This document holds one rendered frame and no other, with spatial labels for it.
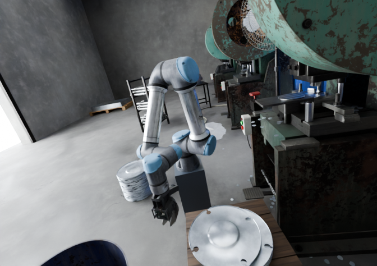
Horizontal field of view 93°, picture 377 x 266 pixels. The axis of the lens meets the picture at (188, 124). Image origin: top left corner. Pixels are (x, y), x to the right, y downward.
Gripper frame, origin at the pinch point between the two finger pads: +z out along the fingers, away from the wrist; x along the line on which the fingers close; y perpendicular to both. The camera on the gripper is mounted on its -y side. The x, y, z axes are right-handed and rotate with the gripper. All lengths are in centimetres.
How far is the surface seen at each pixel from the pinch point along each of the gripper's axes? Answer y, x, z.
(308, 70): -49, 63, -52
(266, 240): 0.6, 39.6, 2.1
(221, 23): -178, 7, -98
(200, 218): -4.2, 12.0, 1.3
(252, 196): -45, 33, 24
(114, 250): 19.8, -16.1, -3.9
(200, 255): 11.7, 16.2, 1.3
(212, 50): -343, -42, -76
